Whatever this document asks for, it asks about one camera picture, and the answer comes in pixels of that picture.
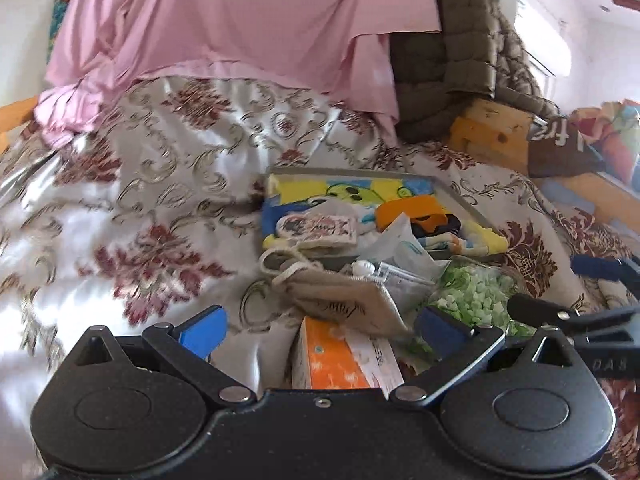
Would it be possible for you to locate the wooden bed frame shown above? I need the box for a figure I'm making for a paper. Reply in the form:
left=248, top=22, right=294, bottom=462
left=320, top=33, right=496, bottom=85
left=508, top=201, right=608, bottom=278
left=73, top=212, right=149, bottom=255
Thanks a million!
left=447, top=97, right=640, bottom=233

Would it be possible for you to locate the brown cloth with white letters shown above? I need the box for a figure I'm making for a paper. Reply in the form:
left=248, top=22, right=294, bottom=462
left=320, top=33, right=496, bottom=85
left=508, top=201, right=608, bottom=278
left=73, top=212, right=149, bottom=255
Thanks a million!
left=527, top=116, right=608, bottom=178

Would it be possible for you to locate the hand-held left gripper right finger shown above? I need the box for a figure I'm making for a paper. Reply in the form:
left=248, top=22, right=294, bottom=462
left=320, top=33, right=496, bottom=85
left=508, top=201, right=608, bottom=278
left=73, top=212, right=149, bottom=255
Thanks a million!
left=389, top=305, right=577, bottom=407

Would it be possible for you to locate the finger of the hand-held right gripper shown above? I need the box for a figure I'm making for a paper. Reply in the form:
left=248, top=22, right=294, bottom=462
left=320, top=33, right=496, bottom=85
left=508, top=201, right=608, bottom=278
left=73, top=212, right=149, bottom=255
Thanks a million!
left=506, top=294, right=640, bottom=336
left=570, top=254, right=640, bottom=283

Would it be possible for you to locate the clear zip bag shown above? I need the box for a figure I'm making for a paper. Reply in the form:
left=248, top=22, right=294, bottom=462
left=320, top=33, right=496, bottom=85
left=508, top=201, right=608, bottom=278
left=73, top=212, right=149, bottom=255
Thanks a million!
left=345, top=260, right=436, bottom=311

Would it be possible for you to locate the bag of green pellets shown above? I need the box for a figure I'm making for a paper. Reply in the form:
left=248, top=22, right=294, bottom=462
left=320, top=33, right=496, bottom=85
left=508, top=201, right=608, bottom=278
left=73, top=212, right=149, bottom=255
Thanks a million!
left=400, top=255, right=538, bottom=361

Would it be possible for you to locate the white air conditioner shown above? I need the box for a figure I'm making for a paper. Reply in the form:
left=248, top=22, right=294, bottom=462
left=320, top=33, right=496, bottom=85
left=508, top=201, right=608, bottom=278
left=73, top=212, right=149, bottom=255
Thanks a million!
left=500, top=0, right=573, bottom=78

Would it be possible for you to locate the teal wall poster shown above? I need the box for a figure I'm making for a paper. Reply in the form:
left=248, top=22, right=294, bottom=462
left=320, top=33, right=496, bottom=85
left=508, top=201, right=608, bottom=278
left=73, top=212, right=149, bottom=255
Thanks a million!
left=47, top=0, right=86, bottom=63

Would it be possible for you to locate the colourful printed blanket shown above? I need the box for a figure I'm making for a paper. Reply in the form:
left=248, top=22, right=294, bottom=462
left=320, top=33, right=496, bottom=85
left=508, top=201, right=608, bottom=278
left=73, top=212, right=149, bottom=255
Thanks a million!
left=570, top=100, right=640, bottom=186

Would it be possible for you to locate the small patterned fabric pouch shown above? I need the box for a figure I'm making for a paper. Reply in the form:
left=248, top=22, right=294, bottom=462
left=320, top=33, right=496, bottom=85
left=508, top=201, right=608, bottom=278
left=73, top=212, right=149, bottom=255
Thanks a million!
left=275, top=212, right=358, bottom=248

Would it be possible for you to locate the white plastic bag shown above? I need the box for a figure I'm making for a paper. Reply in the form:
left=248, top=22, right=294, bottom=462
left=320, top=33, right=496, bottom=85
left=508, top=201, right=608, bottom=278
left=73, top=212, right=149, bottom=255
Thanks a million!
left=357, top=212, right=441, bottom=281

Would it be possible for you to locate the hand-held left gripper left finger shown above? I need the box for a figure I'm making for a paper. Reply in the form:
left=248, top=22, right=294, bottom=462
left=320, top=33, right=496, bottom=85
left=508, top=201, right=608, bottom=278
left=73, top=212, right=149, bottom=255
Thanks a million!
left=69, top=304, right=254, bottom=407

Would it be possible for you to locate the light blue cloth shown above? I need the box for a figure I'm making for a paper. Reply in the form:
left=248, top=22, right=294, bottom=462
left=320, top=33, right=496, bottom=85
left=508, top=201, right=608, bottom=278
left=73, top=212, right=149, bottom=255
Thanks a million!
left=540, top=177, right=611, bottom=216

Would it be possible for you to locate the orange tissue pack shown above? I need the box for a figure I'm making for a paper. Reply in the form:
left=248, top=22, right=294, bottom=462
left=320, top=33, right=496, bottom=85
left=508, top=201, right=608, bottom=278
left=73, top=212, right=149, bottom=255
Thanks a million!
left=291, top=316, right=406, bottom=391

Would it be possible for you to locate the beige drawstring pouch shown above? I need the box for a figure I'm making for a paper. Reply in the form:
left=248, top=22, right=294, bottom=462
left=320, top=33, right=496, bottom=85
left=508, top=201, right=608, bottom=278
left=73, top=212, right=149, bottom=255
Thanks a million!
left=257, top=247, right=416, bottom=336

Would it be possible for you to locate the floral satin bedspread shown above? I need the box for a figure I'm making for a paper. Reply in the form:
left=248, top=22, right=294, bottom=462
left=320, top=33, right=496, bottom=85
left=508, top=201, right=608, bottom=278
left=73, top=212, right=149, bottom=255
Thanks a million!
left=0, top=75, right=640, bottom=480

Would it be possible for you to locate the wooden bed rail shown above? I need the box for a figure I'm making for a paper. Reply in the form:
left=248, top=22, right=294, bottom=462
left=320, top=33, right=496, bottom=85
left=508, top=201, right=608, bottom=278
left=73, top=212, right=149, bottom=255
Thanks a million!
left=0, top=95, right=41, bottom=153

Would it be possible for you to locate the pink bed sheet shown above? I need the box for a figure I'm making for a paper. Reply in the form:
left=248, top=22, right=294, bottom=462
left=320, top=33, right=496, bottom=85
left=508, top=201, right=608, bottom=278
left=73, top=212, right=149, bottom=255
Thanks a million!
left=37, top=0, right=443, bottom=148

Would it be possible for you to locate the brown quilted blanket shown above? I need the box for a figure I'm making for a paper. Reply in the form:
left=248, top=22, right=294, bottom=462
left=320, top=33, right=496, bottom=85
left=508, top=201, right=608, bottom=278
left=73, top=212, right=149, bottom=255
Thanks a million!
left=390, top=0, right=561, bottom=143

